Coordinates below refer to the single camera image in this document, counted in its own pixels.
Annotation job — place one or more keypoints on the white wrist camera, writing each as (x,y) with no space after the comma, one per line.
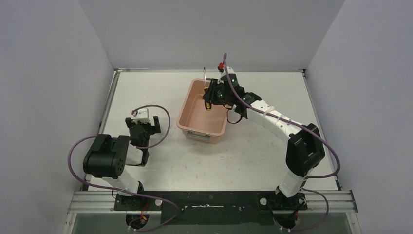
(141,115)
(224,71)

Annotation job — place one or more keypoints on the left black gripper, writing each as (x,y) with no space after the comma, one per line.
(141,126)

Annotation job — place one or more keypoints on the pink plastic bin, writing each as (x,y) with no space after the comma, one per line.
(196,122)

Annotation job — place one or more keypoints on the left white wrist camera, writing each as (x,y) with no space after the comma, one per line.
(141,115)

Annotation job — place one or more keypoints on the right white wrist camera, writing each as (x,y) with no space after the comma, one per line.
(224,71)

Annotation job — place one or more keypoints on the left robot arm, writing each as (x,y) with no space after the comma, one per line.
(108,156)

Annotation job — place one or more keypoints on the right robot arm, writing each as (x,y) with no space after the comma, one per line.
(304,149)

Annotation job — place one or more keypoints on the aluminium frame rail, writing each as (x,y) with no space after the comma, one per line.
(104,202)

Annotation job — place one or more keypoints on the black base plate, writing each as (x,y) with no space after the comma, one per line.
(226,216)

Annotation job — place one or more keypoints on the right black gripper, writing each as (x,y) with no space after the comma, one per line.
(209,94)

